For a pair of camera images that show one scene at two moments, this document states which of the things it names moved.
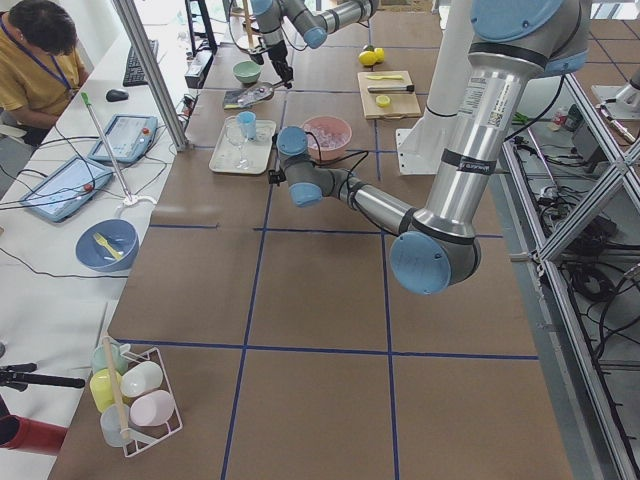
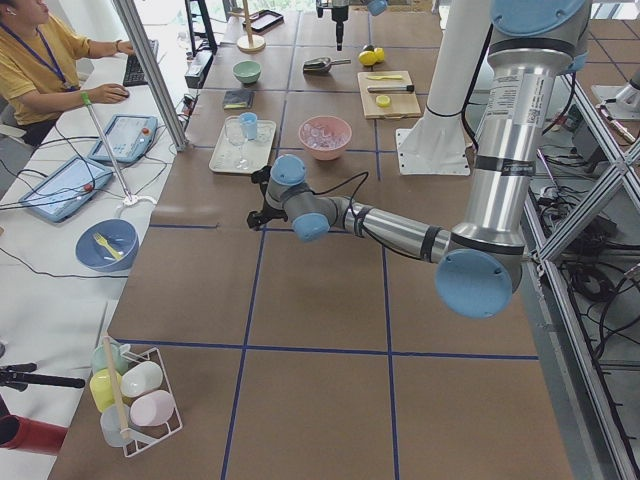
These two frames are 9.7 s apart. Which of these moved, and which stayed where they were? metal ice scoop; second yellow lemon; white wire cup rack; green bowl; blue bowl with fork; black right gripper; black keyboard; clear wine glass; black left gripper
Moved: black right gripper; metal ice scoop; black left gripper
Stayed: white wire cup rack; green bowl; clear wine glass; black keyboard; second yellow lemon; blue bowl with fork
